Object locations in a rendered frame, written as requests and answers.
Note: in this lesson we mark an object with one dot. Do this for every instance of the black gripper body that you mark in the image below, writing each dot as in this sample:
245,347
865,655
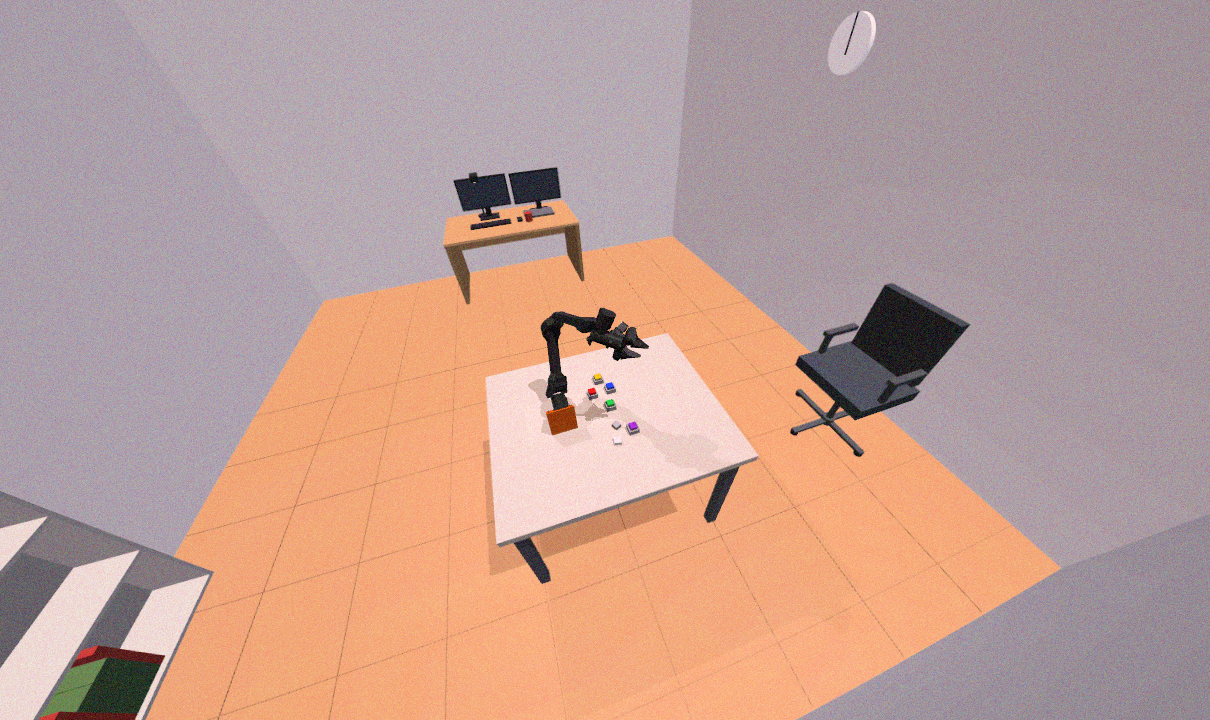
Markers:
618,342

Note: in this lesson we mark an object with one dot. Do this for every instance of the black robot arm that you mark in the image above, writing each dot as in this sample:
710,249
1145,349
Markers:
551,330

